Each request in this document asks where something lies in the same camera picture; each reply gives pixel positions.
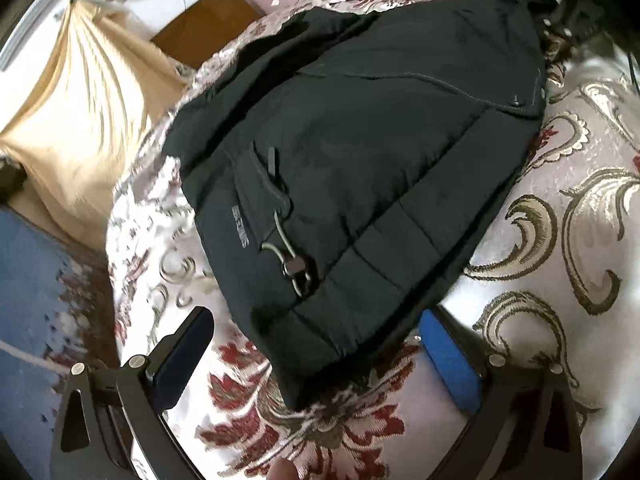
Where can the floral satin bedspread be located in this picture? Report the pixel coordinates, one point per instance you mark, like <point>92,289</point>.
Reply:
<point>550,260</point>

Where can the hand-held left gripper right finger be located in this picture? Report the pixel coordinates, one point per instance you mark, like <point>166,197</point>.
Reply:
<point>445,360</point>

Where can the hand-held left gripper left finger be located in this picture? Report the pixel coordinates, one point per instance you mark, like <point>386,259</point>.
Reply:
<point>182,355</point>

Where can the wooden headboard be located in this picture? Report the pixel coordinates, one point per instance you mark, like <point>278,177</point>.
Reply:
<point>205,30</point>

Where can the person's left hand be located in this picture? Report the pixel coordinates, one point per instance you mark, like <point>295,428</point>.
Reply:
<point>282,471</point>

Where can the black jacket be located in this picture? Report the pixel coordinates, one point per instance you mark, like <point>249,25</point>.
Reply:
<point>350,160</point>

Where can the yellow hanging sheet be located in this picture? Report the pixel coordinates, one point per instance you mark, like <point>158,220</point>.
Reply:
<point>85,110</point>

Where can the blue printed curtain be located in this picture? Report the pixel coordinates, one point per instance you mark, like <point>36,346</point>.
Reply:
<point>30,285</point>

